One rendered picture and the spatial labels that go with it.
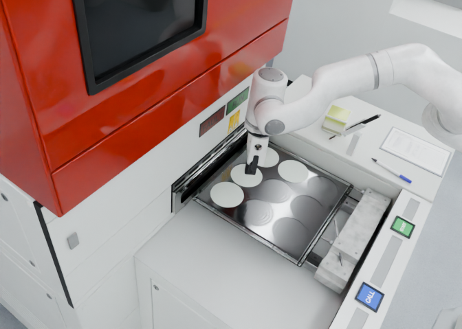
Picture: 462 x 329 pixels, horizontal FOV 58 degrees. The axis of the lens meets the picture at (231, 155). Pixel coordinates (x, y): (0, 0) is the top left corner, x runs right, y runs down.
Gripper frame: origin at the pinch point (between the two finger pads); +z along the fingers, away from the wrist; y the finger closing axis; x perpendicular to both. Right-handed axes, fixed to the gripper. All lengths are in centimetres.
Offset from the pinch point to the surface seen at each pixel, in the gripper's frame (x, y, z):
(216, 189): 9.1, -0.6, 9.9
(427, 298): -105, 21, 98
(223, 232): 5.5, -10.3, 18.0
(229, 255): 3.3, -18.0, 18.0
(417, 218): -48.4, -9.7, 3.2
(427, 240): -117, 57, 97
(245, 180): 0.1, 3.9, 9.6
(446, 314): -56, -31, 17
